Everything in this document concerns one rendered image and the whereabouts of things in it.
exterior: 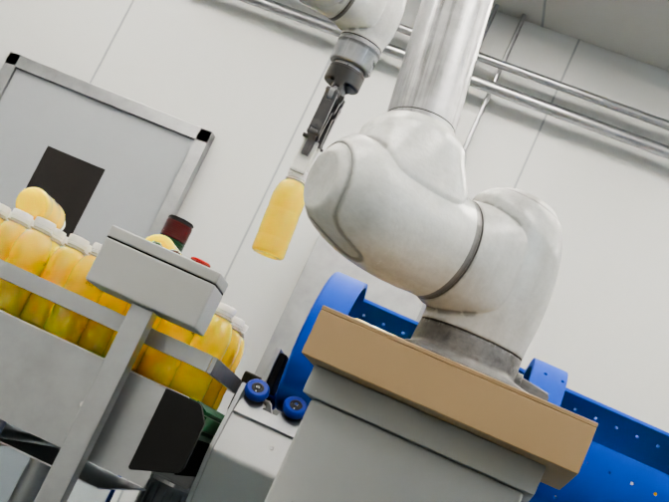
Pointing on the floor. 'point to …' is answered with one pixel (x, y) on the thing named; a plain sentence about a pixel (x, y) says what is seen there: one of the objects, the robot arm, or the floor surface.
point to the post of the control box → (97, 405)
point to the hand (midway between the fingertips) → (305, 159)
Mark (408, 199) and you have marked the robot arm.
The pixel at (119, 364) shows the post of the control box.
